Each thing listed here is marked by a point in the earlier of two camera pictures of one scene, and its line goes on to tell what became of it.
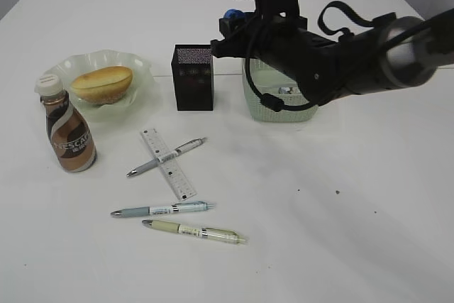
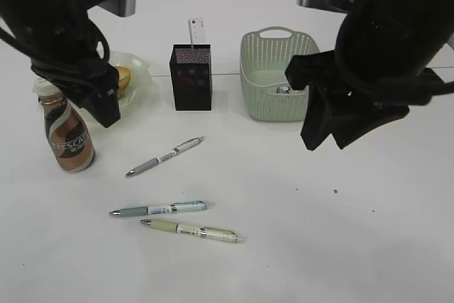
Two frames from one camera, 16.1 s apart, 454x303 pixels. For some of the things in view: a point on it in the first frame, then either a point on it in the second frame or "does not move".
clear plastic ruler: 171,167 -> 197,30
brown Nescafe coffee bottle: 72,140 does not move
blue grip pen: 184,206 does not move
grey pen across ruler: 192,144 does not move
